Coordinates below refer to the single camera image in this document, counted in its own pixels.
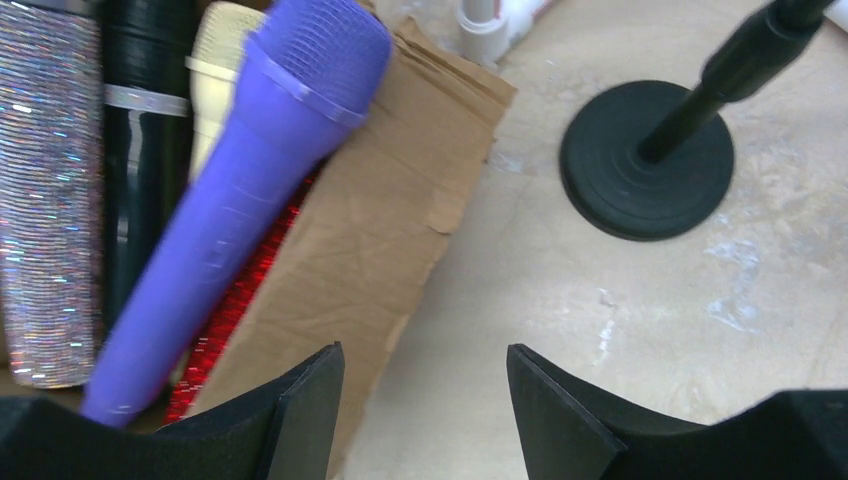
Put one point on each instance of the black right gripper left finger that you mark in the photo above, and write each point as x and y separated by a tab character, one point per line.
282	429

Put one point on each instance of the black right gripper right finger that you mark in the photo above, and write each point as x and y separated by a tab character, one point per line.
572	429

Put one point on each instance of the red glitter microphone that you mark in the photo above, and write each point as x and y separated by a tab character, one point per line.
224	319

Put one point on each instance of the brown cardboard box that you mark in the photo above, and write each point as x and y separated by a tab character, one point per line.
353	266

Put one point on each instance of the purple plastic microphone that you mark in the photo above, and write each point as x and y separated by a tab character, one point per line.
309	74

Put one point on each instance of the silver rhinestone microphone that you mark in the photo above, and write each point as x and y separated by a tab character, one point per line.
52	189

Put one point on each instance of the cream plastic microphone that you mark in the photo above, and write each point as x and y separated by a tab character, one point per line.
214	65

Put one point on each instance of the black microphone with silver band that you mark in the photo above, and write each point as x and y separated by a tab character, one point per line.
147	133

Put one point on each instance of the black round-base desk mic stand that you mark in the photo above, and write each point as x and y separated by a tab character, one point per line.
650	160

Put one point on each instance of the white PVC pipe frame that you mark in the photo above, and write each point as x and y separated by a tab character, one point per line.
490	29

